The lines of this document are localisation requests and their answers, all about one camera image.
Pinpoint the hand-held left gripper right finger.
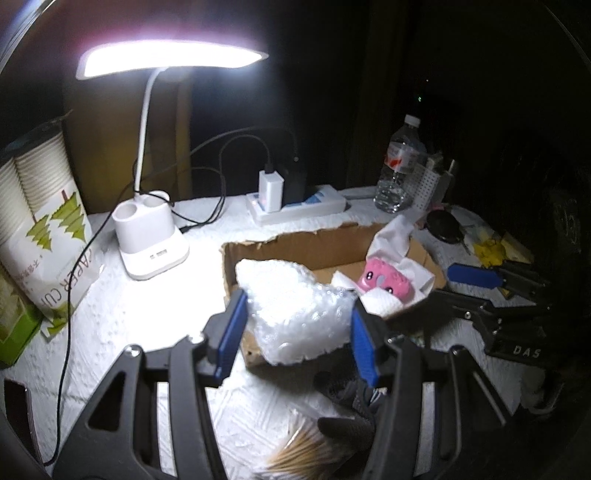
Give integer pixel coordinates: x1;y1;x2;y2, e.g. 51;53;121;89
349;300;514;480

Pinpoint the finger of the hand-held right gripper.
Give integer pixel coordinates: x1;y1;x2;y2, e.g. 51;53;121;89
427;291;502;334
447;262;553;302

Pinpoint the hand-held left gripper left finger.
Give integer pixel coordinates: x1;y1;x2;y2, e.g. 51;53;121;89
51;288;250;480

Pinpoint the clear bubble wrap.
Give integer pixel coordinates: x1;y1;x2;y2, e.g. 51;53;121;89
235;258;362;366

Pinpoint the pink plush toy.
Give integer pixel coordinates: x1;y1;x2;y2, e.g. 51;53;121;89
361;257;413;302

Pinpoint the white cloth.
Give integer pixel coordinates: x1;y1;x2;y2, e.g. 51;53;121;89
367;215;435;296

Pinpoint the cardboard box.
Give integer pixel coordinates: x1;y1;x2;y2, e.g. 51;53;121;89
221;222;447;366

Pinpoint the yellow packet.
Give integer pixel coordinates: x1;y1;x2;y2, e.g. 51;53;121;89
472;228;533;269

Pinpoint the black round pouch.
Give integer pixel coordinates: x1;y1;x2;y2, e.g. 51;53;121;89
426;210;463;244

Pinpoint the grey black glove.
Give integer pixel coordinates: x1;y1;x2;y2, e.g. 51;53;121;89
314;368;393;455

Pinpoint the white patterned tablecloth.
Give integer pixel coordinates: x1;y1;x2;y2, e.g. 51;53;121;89
0;185;546;480

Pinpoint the white perforated basket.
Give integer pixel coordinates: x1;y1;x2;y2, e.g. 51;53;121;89
411;154;457;211

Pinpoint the pack of cotton swabs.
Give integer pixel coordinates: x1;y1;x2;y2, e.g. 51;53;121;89
256;410;357;480

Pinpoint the white desk lamp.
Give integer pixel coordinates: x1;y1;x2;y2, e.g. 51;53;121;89
76;39;269;281

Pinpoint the clear water bottle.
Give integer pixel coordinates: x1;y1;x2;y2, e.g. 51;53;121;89
374;114;426;214

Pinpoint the white charger plug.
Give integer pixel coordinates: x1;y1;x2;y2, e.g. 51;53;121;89
257;170;283;213

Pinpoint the white power strip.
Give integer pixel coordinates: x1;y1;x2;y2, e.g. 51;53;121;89
246;185;347;227

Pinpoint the black charger plug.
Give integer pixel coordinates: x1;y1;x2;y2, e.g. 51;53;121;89
281;156;311;206

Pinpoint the white paper cups bag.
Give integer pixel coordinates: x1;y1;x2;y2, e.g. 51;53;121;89
0;111;105;341

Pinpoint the green paper cups pack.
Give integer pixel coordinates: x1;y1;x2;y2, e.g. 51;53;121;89
0;267;43;366

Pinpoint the yellow curtain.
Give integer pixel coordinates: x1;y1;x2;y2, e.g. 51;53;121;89
62;69;195;214

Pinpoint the smartphone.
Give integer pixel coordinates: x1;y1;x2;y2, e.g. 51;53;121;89
2;381;38;457

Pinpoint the black lamp cable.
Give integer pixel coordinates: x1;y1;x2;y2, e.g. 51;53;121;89
178;137;277;235

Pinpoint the black phone cable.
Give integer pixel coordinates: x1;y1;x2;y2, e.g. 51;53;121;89
53;167;228;467

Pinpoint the black charger cable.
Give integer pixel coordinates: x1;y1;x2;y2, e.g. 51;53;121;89
190;129;300;162

